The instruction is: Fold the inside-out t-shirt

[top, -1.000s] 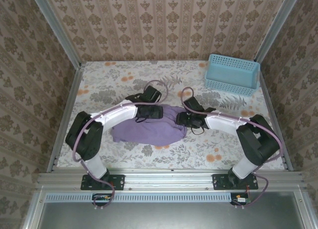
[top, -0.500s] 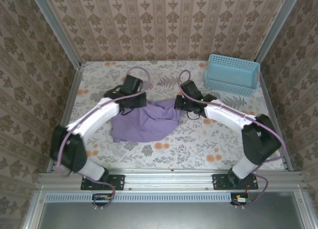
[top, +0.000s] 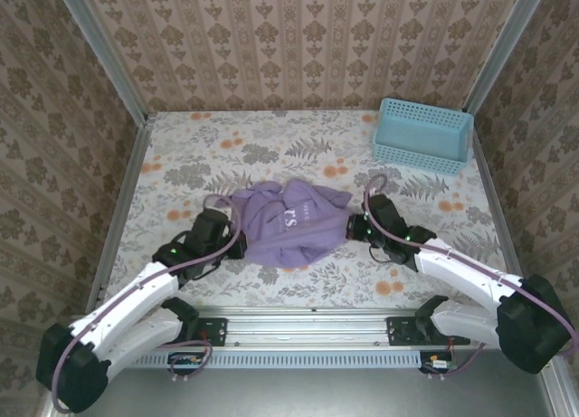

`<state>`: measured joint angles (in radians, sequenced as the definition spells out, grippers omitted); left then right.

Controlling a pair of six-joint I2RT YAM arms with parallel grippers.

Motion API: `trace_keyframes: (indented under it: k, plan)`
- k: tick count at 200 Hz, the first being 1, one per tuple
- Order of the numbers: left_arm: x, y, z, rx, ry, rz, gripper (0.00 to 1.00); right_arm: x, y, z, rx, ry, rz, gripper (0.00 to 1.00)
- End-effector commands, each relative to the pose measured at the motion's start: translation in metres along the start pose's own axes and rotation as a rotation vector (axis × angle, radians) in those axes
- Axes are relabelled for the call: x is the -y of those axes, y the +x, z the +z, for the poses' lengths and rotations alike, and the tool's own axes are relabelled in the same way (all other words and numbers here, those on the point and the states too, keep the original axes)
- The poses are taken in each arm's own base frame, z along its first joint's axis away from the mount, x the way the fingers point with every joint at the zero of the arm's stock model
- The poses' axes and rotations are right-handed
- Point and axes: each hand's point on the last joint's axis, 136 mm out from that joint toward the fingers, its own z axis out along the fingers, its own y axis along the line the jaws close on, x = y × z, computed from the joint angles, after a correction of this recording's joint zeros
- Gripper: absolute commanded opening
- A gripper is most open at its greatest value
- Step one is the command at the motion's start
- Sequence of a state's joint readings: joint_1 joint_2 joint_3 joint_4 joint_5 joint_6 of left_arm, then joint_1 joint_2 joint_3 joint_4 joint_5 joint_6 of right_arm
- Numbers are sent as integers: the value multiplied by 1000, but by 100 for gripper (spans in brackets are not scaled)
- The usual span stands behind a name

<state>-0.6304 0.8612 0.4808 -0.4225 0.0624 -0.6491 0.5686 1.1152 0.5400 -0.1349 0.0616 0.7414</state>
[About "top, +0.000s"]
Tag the small connector board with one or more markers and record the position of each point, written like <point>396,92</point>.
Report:
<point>187,360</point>
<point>439,364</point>

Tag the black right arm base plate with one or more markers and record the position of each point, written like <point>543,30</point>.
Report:
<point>400,331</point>

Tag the grey metal panel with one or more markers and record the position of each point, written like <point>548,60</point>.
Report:
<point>294,394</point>

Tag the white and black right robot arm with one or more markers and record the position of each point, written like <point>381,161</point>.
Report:
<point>466,277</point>

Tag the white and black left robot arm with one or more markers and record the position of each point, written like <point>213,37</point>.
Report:
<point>126,308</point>

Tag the aluminium mounting rail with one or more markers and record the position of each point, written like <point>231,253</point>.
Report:
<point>307,326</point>

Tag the purple t-shirt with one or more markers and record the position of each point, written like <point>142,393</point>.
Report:
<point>298,240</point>

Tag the aluminium table side rail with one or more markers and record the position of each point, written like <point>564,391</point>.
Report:
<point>131,177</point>
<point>497,204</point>

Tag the aluminium frame bar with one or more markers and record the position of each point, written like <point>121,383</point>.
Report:
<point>554,399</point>

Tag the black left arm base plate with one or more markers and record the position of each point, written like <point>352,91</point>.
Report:
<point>212,331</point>

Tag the aluminium frame post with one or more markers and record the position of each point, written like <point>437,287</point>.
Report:
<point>104,55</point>
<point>506,50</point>

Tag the light blue plastic basket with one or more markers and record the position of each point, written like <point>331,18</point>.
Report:
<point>420,136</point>

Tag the floral patterned table cover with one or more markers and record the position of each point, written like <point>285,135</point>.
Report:
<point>271,141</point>

